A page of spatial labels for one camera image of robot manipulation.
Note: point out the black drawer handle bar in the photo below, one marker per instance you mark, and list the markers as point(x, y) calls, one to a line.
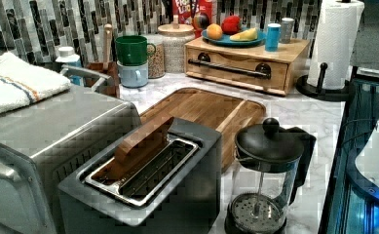
point(261, 71)

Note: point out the wooden drawer box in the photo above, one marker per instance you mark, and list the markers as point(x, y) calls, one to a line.
point(287, 63)

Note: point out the wooden cutting board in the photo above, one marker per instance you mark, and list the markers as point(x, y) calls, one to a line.
point(220, 112)

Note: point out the wooden block in toaster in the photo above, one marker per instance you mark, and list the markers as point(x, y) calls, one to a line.
point(136, 150)

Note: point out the grey toaster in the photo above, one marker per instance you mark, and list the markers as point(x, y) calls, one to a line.
point(176, 192)

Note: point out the glass jar with cereal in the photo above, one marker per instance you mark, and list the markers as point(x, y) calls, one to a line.
point(156, 61)

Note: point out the light blue mug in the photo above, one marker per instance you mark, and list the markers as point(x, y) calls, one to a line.
point(133, 76)

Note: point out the white jar wooden lid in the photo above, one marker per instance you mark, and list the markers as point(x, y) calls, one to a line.
point(175, 36)

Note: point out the brown wooden utensil holder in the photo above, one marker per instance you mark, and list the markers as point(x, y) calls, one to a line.
point(108, 82)

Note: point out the teal plate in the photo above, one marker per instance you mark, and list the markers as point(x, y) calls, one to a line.
point(227, 42)

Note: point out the green mug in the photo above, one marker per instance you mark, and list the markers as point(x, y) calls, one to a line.
point(133, 50)

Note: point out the orange fruit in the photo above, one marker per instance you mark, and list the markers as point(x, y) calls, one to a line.
point(214, 32)

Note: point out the black glass french press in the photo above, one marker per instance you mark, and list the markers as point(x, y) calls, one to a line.
point(273, 163)

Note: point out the red bell pepper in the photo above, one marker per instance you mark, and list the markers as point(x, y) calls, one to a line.
point(231, 25)

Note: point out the yellow banana piece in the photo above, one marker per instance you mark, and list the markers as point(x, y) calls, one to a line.
point(246, 35)

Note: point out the red cereal box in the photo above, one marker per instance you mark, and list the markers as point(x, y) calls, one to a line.
point(198, 13)

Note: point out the blue cylindrical shaker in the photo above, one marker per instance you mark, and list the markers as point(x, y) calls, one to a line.
point(272, 37)

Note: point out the black paper towel holder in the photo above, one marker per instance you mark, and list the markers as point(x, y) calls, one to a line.
point(319, 92)

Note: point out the grey metal shaker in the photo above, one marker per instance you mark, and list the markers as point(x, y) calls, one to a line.
point(286, 30)

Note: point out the white capped bottle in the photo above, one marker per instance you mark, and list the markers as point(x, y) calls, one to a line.
point(67, 55)

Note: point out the stainless toaster oven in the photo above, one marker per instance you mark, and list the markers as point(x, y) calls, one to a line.
point(43, 143)

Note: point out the paper towel roll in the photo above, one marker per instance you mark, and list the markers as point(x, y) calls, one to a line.
point(336, 34)

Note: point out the white striped folded towel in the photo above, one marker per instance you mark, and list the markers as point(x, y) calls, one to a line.
point(22, 83)

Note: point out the wooden utensil handle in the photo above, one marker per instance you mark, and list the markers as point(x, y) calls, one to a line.
point(107, 37)

